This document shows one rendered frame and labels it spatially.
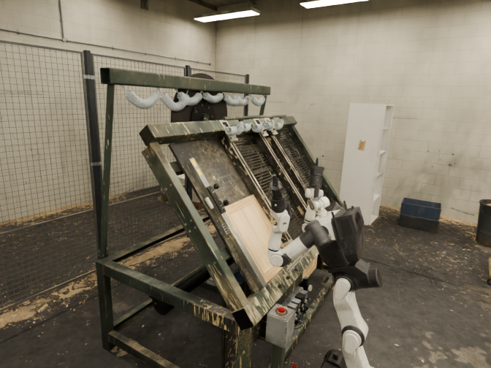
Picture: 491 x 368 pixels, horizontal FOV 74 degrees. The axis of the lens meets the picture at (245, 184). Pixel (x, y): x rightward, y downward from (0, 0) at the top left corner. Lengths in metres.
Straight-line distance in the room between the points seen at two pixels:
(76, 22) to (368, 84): 5.51
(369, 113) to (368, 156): 0.71
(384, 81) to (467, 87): 1.38
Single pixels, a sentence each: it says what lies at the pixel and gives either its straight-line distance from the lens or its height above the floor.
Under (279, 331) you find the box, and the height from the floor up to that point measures 0.85.
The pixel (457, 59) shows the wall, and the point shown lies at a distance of 7.10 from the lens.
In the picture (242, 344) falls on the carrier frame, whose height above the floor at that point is 0.66.
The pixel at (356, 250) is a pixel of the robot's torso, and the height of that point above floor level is 1.22.
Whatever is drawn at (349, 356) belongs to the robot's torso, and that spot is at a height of 0.48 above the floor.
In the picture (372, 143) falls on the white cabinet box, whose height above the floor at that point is 1.42.
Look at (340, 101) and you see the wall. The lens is 7.45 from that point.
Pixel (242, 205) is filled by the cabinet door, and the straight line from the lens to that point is 2.36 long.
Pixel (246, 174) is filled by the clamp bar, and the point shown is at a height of 1.48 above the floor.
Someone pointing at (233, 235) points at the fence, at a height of 1.20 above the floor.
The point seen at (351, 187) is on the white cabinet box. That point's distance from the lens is 6.03.
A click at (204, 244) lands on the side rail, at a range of 1.94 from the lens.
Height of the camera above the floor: 2.03
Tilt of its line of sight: 14 degrees down
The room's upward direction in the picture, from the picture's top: 2 degrees clockwise
